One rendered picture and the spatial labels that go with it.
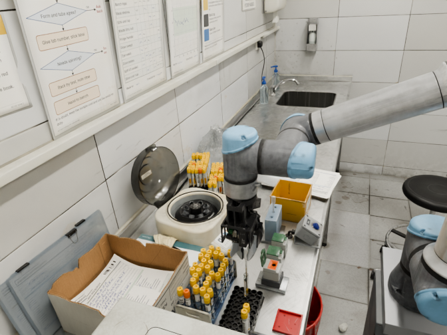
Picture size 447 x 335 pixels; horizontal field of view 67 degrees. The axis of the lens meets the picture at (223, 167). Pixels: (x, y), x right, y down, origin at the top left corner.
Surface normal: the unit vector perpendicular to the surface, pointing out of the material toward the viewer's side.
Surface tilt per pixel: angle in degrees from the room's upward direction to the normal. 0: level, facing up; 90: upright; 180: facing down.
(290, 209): 90
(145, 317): 0
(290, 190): 90
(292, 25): 90
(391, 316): 1
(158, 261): 92
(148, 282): 1
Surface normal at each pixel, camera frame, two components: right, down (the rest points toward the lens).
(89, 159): 0.93, 0.11
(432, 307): -0.31, 0.58
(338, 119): -0.47, 0.08
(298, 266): -0.07, -0.88
